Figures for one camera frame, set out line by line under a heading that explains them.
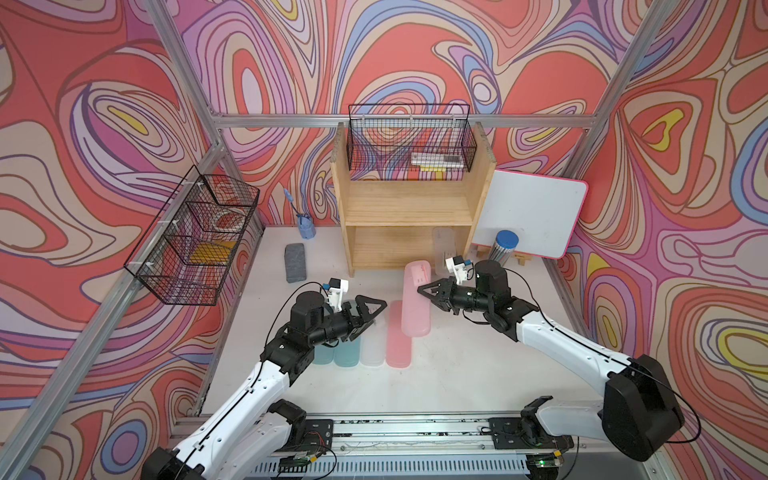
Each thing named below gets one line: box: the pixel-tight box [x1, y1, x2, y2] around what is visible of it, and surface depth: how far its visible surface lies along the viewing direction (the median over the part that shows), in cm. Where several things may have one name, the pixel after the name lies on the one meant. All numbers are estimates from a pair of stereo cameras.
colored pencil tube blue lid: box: [489, 230, 519, 267], surface depth 93 cm
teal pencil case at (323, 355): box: [313, 345, 335, 365], surface depth 88 cm
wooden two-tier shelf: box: [330, 121, 497, 278], surface depth 91 cm
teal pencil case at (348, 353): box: [334, 336, 362, 367], surface depth 88 cm
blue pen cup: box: [284, 188, 317, 240], surface depth 114 cm
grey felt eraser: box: [284, 243, 307, 283], surface depth 109 cm
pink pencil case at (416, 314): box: [401, 260, 432, 337], surface depth 78 cm
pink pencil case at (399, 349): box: [386, 300, 413, 369], surface depth 88 cm
